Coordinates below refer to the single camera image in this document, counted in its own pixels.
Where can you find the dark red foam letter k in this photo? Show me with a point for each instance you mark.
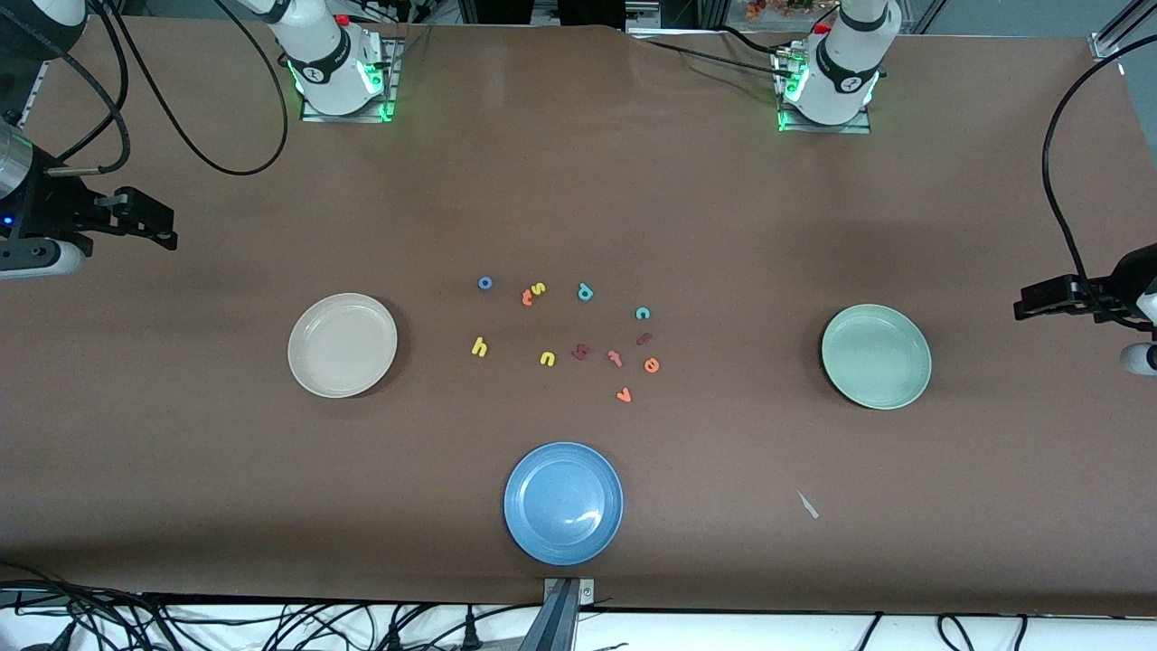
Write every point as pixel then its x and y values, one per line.
pixel 580 353

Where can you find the blue plate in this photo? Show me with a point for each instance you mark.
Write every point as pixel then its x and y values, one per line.
pixel 563 504

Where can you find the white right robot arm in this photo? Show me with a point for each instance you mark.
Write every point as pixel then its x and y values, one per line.
pixel 330 68

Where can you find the orange artificial flowers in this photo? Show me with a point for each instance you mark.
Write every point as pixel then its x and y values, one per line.
pixel 764 9

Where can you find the aluminium frame rail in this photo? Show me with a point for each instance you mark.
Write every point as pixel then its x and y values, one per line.
pixel 36 90
pixel 1107 45

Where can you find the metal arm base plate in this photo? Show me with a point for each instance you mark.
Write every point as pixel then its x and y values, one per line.
pixel 393 81
pixel 813 129

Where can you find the yellow foam letter h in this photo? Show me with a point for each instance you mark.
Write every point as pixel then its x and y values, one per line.
pixel 476 346

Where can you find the beige brown plate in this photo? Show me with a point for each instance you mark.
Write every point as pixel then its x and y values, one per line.
pixel 342 345

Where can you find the aluminium background frame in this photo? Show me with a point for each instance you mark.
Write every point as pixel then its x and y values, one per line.
pixel 642 14

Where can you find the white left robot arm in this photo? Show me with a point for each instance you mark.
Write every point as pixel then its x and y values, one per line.
pixel 845 72

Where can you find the small white paper scrap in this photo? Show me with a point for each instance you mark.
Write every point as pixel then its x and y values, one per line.
pixel 807 504

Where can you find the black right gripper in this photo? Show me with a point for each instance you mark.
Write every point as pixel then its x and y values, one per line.
pixel 45 210

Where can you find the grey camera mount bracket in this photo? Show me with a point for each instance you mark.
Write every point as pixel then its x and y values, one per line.
pixel 565 592

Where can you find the green plate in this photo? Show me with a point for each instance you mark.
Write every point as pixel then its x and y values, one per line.
pixel 876 356

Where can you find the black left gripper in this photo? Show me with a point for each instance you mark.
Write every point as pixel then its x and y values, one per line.
pixel 1126 279

